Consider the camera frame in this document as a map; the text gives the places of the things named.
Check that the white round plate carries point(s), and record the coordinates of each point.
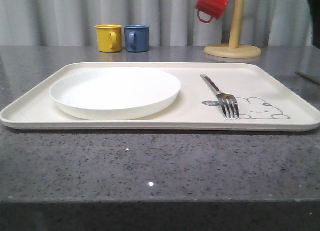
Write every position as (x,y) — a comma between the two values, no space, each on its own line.
(117,93)

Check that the steel fork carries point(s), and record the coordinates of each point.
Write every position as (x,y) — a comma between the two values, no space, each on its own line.
(228,102)

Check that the steel chopstick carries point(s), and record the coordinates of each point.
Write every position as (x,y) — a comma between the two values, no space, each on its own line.
(313,78)

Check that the cream rabbit serving tray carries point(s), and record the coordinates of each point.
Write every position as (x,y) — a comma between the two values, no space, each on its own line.
(265,104)

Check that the blue mug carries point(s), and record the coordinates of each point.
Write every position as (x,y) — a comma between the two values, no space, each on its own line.
(136,38)

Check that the yellow mug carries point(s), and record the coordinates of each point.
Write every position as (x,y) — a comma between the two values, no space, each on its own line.
(109,37)

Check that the wooden mug tree stand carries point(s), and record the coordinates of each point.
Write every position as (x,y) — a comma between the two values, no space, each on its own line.
(233,49)

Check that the red mug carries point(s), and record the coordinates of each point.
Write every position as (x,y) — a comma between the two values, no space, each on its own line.
(213,8)

